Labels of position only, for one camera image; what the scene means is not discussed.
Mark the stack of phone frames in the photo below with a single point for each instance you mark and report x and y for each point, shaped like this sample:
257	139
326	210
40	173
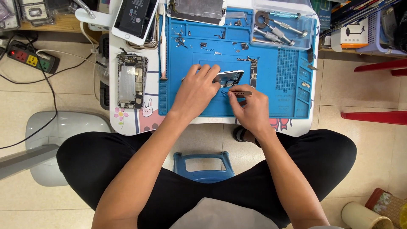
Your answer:
152	31

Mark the person's black sandal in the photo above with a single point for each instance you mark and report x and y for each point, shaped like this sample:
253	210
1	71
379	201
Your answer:
240	134

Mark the person's grey shirt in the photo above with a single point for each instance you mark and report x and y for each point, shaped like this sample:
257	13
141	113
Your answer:
219	214

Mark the gutted phone chassis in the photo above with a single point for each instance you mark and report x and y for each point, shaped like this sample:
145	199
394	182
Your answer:
131	81

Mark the white gooseneck desk lamp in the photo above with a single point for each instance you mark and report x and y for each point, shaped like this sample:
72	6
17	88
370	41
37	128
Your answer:
92	16

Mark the wooden shelf with packets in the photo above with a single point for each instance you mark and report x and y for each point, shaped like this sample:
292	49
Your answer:
35	14

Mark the white plastic pry tool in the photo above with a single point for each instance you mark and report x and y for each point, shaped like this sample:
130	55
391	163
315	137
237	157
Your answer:
163	41

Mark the silver precision screwdriver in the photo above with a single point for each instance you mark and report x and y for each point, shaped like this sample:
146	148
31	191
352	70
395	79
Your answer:
267	35
279	34
287	27

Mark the grey fan base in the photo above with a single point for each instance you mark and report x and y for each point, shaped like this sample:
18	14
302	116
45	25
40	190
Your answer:
47	149

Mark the silver phone housing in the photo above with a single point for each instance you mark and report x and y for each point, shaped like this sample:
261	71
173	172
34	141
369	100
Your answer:
231	78

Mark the purple plastic basket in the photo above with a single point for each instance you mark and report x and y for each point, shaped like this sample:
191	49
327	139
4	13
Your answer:
378	35

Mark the blue plastic stool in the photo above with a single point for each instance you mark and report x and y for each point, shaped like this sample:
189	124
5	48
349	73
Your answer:
204	168

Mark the clear plastic tool box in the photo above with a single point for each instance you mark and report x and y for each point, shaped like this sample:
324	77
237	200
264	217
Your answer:
283	25

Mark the black power strip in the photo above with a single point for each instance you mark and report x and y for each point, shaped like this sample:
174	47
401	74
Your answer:
31	59

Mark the white printed carton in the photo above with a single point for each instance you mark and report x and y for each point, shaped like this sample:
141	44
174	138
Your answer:
351	33

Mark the person's left hand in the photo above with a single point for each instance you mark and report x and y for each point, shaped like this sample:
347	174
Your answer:
196	95

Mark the white cartoon print table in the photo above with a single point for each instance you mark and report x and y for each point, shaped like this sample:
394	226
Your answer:
136	117

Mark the phone logic board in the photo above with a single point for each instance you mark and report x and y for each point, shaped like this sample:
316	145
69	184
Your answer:
252	68

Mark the person's right hand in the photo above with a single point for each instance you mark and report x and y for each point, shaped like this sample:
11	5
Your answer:
252	109

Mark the woven floral basket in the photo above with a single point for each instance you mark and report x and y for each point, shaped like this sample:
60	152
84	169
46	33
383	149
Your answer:
386	205

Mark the person's black trousers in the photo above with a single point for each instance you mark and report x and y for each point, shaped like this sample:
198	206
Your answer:
197	178

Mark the cream cylindrical container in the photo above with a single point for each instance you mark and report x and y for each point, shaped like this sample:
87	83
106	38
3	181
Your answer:
364	218

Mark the blue silicone repair mat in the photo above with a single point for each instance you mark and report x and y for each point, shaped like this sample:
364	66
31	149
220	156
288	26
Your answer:
279	79

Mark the metal tweezers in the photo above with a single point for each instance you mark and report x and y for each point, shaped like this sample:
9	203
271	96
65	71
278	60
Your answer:
240	93

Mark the white phone with battery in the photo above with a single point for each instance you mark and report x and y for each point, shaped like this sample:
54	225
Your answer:
136	19

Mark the phone screen metal backplate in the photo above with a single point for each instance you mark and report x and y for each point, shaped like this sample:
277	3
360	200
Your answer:
197	10

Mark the red plastic stool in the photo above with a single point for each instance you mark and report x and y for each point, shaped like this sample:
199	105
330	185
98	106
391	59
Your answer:
378	95

